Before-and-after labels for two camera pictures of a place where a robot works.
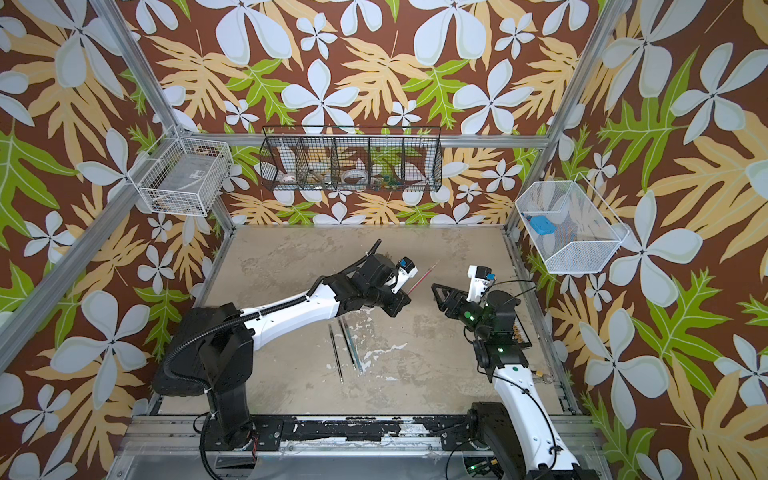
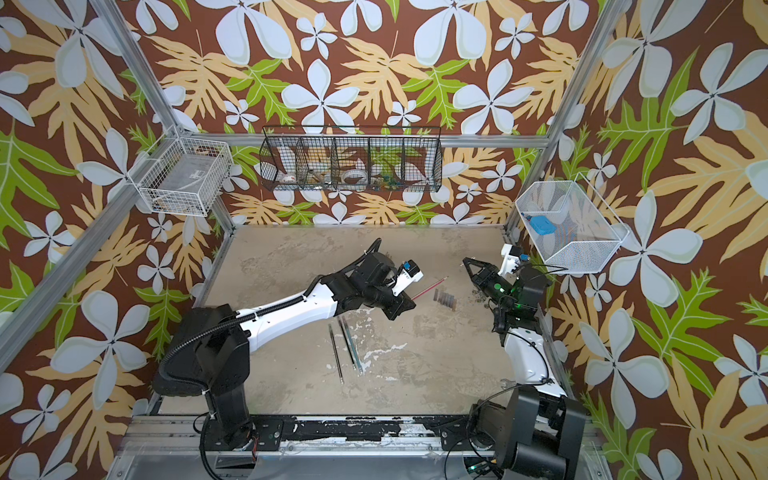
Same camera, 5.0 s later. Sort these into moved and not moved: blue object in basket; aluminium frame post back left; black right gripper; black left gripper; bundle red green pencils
Moved: black right gripper
Not moved: black left gripper; blue object in basket; aluminium frame post back left; bundle red green pencils
